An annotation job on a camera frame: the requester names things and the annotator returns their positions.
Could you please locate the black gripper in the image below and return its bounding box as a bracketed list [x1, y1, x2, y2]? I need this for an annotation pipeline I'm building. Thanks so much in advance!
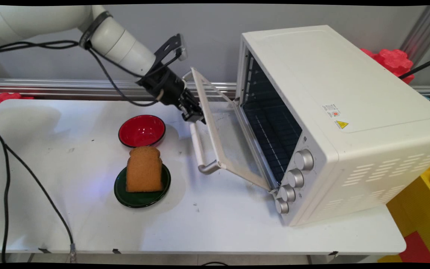
[138, 67, 206, 124]

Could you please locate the glass oven door with handle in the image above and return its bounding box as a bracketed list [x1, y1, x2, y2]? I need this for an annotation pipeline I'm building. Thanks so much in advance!
[183, 67, 280, 192]

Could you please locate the red bowl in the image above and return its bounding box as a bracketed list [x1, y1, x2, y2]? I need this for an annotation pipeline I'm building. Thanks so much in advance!
[118, 115, 166, 148]

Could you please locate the brown bread slice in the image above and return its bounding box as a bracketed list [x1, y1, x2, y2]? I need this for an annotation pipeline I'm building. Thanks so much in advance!
[126, 146, 163, 193]

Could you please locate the dark green plate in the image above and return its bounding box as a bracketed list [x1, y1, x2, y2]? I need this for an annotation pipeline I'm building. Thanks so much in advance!
[114, 163, 171, 208]

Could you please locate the silver oven knob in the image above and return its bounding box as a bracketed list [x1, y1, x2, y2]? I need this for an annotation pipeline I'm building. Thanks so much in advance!
[294, 149, 315, 171]
[275, 198, 290, 214]
[287, 168, 305, 188]
[278, 185, 296, 202]

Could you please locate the white label sticker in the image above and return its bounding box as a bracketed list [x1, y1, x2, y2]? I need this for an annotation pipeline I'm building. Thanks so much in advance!
[323, 104, 342, 118]

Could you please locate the white toaster oven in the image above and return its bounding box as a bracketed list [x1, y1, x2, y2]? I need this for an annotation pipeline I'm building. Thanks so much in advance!
[236, 25, 430, 227]

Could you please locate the red foam piece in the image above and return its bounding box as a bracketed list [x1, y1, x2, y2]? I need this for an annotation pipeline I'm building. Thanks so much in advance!
[0, 92, 35, 114]

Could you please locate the red foam flower shape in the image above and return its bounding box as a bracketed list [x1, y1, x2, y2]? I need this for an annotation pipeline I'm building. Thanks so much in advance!
[361, 48, 415, 85]

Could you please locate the yellow foam block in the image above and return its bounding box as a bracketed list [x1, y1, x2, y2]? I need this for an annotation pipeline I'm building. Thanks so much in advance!
[377, 159, 430, 264]

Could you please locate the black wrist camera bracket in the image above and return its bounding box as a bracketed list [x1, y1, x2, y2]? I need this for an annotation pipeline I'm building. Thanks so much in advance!
[153, 33, 188, 77]

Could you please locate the oven wire rack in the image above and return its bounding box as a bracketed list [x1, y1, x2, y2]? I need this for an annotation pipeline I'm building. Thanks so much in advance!
[243, 98, 302, 183]

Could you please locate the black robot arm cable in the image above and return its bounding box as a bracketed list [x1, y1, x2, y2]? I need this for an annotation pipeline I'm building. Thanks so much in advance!
[0, 40, 162, 108]

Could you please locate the aluminium rail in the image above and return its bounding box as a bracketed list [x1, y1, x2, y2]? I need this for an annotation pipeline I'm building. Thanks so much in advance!
[0, 78, 430, 102]

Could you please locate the black cable with metal plug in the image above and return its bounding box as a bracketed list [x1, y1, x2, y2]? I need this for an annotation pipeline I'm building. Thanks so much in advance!
[0, 120, 78, 263]

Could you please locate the thin black cable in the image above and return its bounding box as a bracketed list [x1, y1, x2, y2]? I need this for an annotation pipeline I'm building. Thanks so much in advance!
[1, 145, 11, 263]

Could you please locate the black slanted cable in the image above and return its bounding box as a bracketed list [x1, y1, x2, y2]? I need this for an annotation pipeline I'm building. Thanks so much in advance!
[399, 55, 430, 80]

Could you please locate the aluminium frame post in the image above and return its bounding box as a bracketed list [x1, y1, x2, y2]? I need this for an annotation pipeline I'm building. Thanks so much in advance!
[400, 5, 430, 68]

